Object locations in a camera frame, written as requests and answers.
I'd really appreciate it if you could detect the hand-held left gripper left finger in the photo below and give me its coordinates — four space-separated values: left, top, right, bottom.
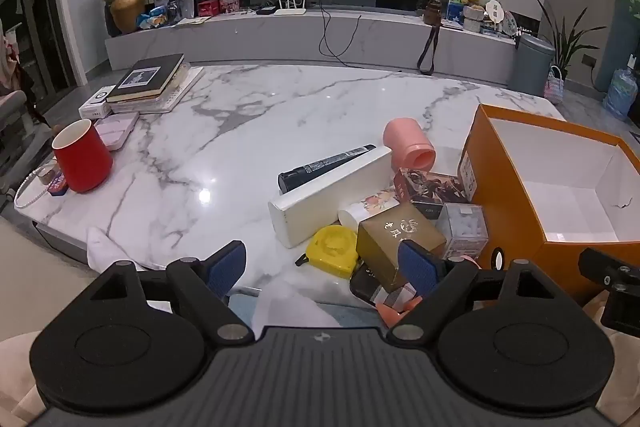
85 240 255 348

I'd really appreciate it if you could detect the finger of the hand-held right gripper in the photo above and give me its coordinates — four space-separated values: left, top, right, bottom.
578 248 640 338

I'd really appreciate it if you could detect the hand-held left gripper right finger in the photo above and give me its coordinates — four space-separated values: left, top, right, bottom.
387 240 571 348

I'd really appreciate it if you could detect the gold box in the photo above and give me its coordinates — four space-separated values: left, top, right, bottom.
356 203 447 294

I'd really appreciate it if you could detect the black plaid pouch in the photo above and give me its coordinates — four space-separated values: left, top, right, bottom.
349 264 418 310

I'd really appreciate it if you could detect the clear plastic box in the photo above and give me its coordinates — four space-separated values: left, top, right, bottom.
435 203 489 260

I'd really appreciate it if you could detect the white floral tube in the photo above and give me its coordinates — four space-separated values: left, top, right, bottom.
337 187 401 228

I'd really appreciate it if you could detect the dark printed card box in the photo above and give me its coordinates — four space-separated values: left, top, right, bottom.
393 168 476 204

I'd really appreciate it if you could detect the yellow tape measure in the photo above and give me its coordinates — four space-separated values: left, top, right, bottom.
295 226 360 280

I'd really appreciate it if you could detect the long white box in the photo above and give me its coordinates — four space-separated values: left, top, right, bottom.
268 146 396 249

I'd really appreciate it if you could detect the pink plastic cup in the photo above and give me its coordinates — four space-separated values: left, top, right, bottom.
383 118 436 172

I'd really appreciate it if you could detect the orange cardboard box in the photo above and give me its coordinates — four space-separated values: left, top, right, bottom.
457 103 640 305

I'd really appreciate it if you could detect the black tube bottle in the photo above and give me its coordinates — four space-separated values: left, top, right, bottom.
278 144 377 194

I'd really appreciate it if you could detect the small black card box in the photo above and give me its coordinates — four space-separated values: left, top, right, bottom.
412 201 447 221

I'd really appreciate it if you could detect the light blue cloth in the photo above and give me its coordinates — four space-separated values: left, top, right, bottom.
232 297 396 330

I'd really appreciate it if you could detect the white cloth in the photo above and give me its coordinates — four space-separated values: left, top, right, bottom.
250 279 346 330

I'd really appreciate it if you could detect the beige cloth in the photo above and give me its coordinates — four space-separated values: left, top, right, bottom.
580 294 640 413
0 332 48 427

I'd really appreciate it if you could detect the flat pink box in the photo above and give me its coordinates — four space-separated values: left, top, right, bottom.
94 112 141 152

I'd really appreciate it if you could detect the red cup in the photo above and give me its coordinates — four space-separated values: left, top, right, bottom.
52 119 114 194

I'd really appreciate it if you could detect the stack of books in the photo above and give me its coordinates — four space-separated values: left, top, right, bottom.
107 63 205 115

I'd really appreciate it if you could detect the blue water jug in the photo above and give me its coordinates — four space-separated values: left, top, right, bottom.
603 57 640 120

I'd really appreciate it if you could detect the pastel woven basket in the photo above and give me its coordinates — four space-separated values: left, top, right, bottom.
544 66 566 104

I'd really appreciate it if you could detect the small glass jar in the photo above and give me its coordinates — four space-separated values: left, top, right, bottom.
37 159 61 185

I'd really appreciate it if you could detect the black book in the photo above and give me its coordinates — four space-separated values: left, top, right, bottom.
106 53 186 104

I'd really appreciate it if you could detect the small white box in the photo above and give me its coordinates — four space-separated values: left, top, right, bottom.
78 85 117 119

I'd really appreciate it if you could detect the grey trash bin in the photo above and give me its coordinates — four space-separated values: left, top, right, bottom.
506 34 557 96

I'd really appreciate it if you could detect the tall potted plant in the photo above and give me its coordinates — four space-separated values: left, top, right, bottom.
536 0 608 80

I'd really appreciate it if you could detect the grey marble TV console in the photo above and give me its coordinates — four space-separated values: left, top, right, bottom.
104 4 521 85

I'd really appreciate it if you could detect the white ceramic pot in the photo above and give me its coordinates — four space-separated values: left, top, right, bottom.
462 4 486 32

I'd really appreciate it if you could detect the blue snack bag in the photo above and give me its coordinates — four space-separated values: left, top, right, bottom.
137 6 168 30

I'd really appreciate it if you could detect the grey chair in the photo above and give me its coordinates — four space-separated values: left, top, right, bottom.
0 89 38 208

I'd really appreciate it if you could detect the leafy plant on cabinet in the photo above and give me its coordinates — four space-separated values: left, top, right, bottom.
617 0 640 25

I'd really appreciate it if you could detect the gold vase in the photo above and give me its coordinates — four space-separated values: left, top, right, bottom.
110 0 147 34

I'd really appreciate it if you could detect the pale hanging garment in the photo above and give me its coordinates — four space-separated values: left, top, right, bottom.
0 22 22 92

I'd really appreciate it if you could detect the pearl necklace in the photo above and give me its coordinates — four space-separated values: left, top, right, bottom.
14 167 56 209

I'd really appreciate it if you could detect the brown camera bag with strap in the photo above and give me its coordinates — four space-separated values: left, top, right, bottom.
417 0 445 75

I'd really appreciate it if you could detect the black cable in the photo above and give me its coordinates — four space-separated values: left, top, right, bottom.
318 4 363 60

